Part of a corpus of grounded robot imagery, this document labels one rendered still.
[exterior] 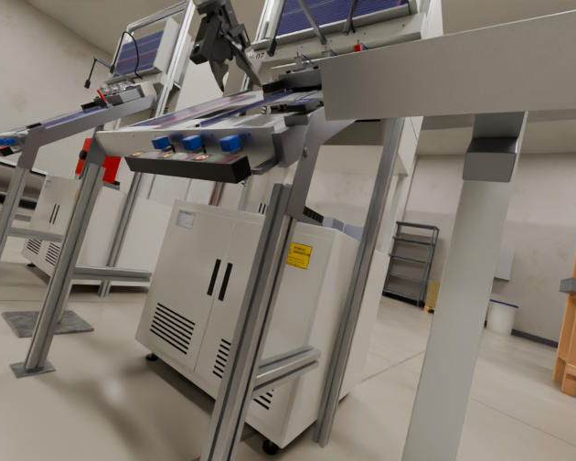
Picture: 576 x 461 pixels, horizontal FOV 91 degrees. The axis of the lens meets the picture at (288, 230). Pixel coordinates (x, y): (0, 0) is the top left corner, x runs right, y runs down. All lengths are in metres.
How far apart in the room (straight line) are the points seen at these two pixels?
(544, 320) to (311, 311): 7.57
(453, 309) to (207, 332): 0.72
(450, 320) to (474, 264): 0.09
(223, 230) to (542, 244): 7.78
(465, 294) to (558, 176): 8.28
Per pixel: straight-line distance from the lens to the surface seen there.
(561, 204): 8.52
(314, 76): 1.06
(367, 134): 1.19
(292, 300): 0.77
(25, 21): 9.24
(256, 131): 0.53
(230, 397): 0.52
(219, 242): 0.96
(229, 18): 0.89
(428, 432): 0.51
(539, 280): 8.19
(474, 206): 0.49
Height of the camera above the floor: 0.54
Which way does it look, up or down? 4 degrees up
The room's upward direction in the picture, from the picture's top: 15 degrees clockwise
